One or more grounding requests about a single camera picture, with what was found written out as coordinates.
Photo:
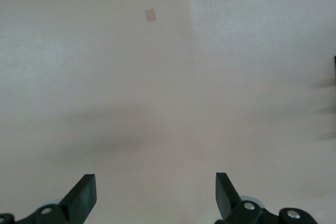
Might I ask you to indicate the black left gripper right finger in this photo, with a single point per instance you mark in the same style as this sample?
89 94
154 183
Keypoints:
227 197

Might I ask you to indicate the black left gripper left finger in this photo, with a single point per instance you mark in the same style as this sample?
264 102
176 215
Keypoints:
78 200

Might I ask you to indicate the brown tape square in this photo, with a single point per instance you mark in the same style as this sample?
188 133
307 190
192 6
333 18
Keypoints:
150 15

